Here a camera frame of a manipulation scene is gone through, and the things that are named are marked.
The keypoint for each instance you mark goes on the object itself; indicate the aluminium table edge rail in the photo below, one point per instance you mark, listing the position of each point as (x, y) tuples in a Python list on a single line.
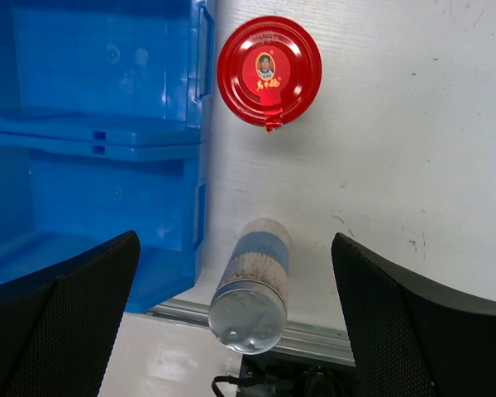
[(299, 339)]

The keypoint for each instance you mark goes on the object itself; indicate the blue three-compartment plastic bin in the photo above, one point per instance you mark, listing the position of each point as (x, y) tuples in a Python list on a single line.
[(105, 113)]

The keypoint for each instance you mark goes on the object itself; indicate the blue-label seasoning bottle right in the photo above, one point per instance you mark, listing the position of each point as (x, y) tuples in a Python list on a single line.
[(249, 309)]

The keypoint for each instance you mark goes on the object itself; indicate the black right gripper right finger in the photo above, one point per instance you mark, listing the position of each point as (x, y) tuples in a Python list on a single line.
[(409, 335)]

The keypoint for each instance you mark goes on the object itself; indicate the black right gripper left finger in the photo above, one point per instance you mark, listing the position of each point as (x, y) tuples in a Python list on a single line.
[(58, 325)]

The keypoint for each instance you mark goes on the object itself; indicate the red-lid chili jar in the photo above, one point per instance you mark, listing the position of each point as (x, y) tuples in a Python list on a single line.
[(269, 72)]

